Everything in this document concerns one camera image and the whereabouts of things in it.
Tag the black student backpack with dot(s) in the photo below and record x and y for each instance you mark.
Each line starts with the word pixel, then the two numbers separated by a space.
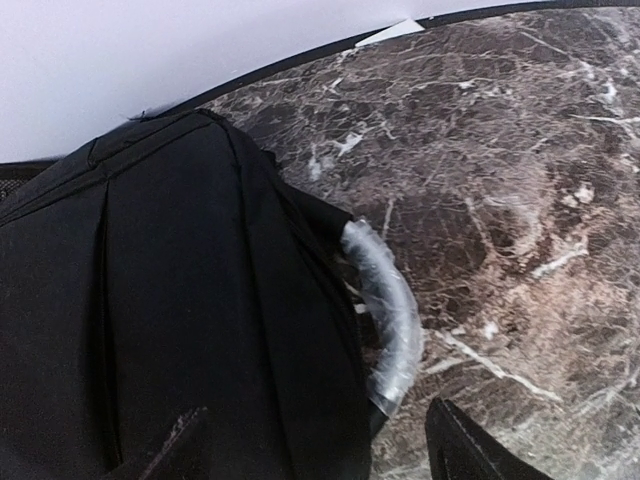
pixel 166 266

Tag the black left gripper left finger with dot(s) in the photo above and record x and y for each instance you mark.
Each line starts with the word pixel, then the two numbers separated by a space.
pixel 181 453

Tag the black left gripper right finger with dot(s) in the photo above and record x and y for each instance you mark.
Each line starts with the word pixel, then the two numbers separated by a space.
pixel 459 448

